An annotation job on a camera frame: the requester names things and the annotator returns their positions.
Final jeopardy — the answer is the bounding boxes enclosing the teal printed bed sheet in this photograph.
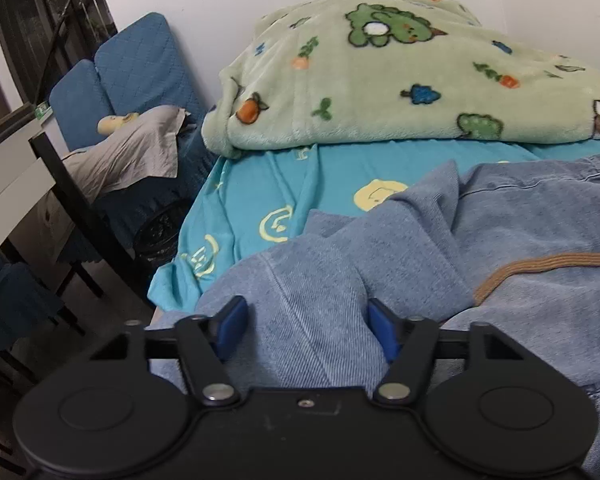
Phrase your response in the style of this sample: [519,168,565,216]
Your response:
[147,139,600,312]

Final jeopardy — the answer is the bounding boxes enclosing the white desk with black legs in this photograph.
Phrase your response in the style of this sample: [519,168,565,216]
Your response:
[0,102,156,307]

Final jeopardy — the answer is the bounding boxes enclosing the green printed fleece blanket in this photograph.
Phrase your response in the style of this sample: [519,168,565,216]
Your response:
[201,0,600,161]

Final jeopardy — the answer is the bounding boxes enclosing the grey cloth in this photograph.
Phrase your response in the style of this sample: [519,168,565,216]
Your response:
[60,106,189,200]

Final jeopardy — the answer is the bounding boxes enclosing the bin with black bag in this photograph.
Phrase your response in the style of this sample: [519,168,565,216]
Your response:
[132,199,195,267]

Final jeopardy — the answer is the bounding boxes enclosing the dark barred window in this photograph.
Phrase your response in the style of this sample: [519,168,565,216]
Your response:
[0,0,119,107]

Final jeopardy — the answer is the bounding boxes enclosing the blue quilted sofa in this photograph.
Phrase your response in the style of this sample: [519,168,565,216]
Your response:
[49,12,222,264]

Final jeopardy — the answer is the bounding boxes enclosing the yellow plush toy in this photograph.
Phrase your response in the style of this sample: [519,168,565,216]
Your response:
[97,113,141,135]

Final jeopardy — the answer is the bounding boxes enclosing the blue denim jeans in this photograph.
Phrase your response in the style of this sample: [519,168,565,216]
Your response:
[145,152,600,480]

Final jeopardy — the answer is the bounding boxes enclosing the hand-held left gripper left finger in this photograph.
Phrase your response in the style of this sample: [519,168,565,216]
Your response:
[89,295,251,407]

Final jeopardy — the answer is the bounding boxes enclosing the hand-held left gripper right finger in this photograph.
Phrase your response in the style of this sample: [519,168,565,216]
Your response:
[367,297,532,403]

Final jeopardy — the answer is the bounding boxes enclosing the brown cord belt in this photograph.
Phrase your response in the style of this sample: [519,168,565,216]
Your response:
[473,252,600,307]

